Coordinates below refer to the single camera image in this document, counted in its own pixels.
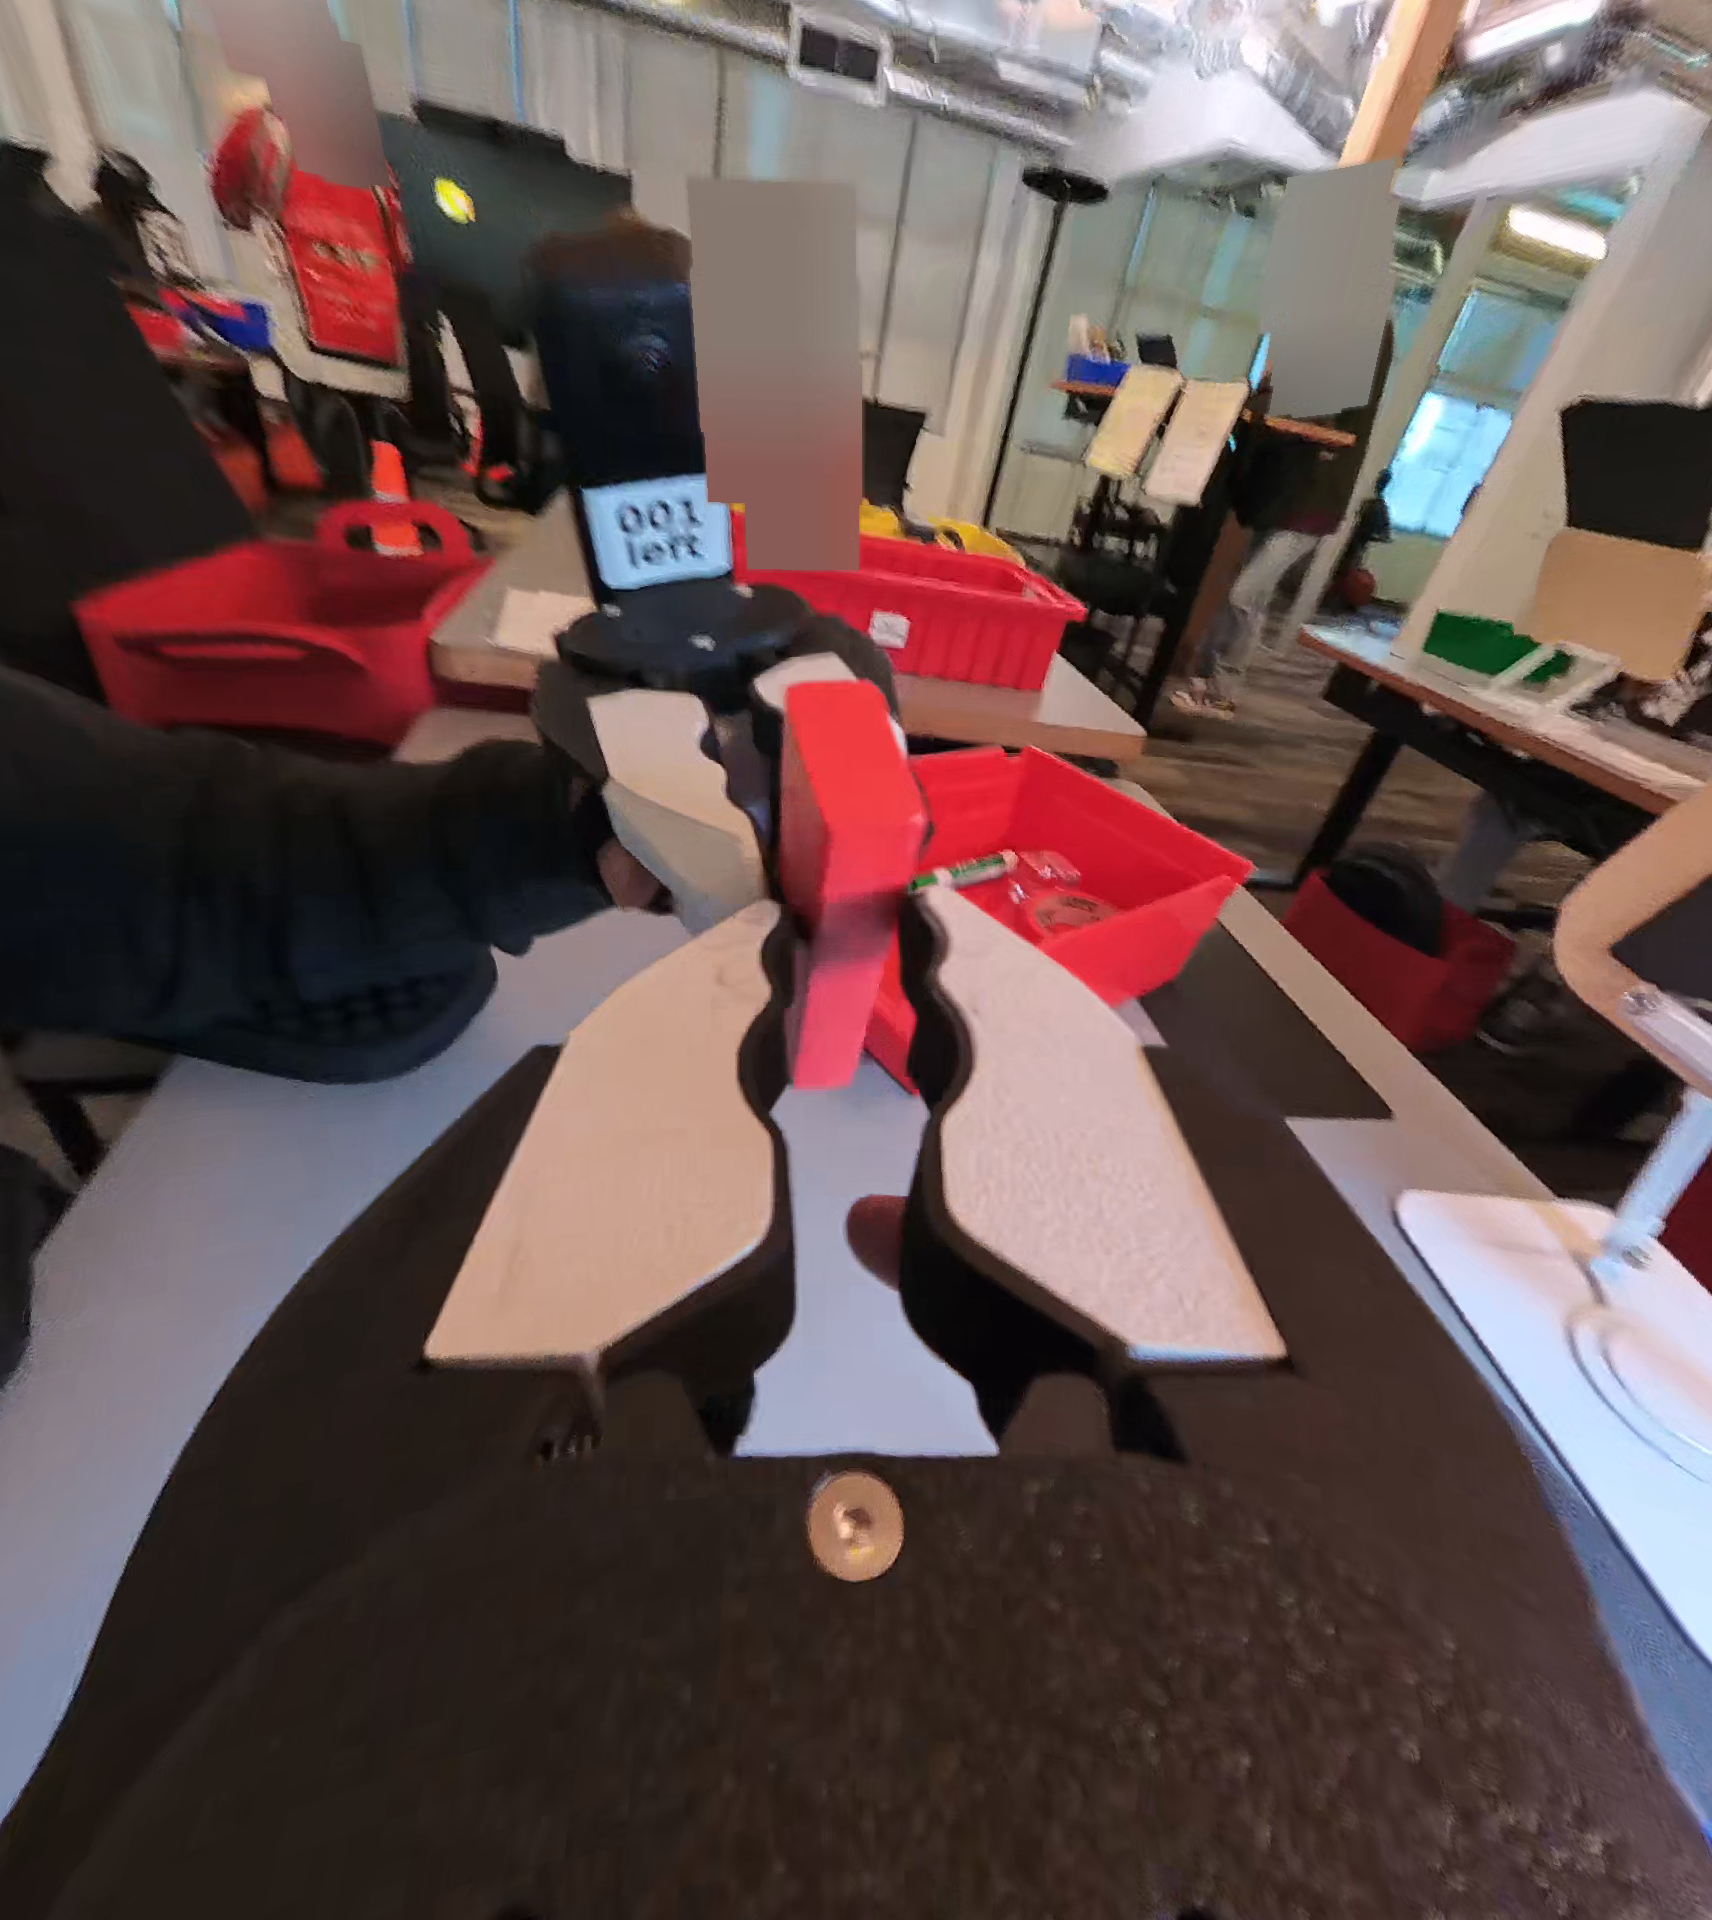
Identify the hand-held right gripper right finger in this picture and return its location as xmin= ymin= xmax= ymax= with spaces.
xmin=898 ymin=889 xmax=1290 ymax=1454

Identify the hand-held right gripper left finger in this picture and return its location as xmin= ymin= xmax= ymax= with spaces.
xmin=425 ymin=900 xmax=799 ymax=1451

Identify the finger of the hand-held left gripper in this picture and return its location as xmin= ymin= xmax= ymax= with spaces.
xmin=751 ymin=649 xmax=888 ymax=752
xmin=586 ymin=691 xmax=786 ymax=937

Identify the red plastic block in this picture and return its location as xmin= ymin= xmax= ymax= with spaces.
xmin=779 ymin=679 xmax=930 ymax=1090

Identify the red storage bin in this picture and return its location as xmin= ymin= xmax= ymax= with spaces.
xmin=731 ymin=510 xmax=1088 ymax=692
xmin=863 ymin=745 xmax=1256 ymax=1090

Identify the person's left forearm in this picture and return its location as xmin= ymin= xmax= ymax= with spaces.
xmin=0 ymin=606 xmax=618 ymax=1038

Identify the white paper sheet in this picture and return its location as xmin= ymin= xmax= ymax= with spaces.
xmin=491 ymin=589 xmax=597 ymax=658

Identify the yellow storage bin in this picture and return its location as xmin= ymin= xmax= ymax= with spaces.
xmin=856 ymin=503 xmax=1025 ymax=571

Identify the grey side table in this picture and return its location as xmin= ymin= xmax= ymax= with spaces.
xmin=429 ymin=494 xmax=1146 ymax=764

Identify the black textured armrest pad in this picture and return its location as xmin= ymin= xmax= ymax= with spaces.
xmin=181 ymin=937 xmax=499 ymax=1086

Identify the orange traffic cone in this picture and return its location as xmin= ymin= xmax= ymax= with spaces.
xmin=365 ymin=439 xmax=427 ymax=560

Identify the red floor basket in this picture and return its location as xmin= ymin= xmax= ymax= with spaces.
xmin=1282 ymin=844 xmax=1518 ymax=1053

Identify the paper sheet board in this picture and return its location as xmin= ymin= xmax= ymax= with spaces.
xmin=1140 ymin=379 xmax=1252 ymax=509
xmin=1085 ymin=364 xmax=1186 ymax=482

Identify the red plastic tote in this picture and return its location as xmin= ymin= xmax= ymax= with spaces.
xmin=73 ymin=503 xmax=491 ymax=749

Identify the black display screen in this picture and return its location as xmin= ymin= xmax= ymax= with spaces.
xmin=377 ymin=113 xmax=635 ymax=355

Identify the black floor lamp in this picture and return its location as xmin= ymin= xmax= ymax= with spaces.
xmin=983 ymin=168 xmax=1110 ymax=529

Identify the large black board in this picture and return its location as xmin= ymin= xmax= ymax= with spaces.
xmin=0 ymin=150 xmax=259 ymax=692

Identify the black board book stand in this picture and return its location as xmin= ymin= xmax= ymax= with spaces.
xmin=1531 ymin=397 xmax=1712 ymax=685
xmin=1396 ymin=720 xmax=1712 ymax=1735

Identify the green storage bin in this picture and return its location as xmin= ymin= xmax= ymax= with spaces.
xmin=1418 ymin=606 xmax=1578 ymax=692

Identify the silver ventilation duct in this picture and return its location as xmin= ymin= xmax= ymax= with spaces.
xmin=556 ymin=0 xmax=1398 ymax=153

